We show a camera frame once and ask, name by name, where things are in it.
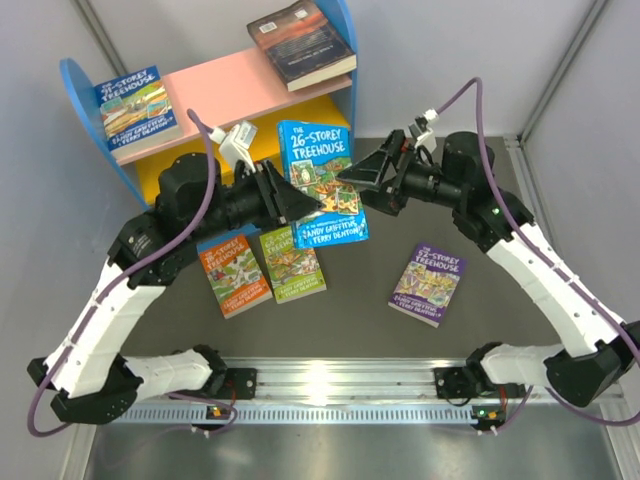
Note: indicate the light blue 26-storey book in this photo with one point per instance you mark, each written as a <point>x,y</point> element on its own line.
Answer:
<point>312,156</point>

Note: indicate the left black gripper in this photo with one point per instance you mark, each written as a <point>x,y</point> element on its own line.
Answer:
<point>289,200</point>

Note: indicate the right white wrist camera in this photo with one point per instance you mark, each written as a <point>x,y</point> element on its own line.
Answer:
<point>421,130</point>

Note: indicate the dark two cities book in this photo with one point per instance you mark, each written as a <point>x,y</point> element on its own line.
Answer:
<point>302,45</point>

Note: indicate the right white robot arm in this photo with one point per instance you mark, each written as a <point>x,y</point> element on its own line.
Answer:
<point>597,347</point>

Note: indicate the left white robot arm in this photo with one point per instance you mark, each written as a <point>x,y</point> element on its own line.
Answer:
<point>92,382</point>

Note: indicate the perforated cable tray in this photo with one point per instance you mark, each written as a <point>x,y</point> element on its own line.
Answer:
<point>173,412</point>

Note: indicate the aluminium mounting rail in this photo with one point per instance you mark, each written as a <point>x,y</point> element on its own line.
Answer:
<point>324,383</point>

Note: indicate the orange 78-storey treehouse book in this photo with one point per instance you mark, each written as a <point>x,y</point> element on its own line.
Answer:
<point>234,275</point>

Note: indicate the colourful wooden bookshelf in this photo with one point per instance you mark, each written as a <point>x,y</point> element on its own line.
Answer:
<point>223,92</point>

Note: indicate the purple 52-storey treehouse book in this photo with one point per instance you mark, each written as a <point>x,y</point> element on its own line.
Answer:
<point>428,284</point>

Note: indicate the lime 65-storey treehouse book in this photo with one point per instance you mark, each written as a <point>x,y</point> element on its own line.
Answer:
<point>293,272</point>

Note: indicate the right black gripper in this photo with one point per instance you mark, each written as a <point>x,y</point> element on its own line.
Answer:
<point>387,196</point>

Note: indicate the dark blue 91-storey book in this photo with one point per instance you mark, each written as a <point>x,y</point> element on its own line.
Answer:
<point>136,112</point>

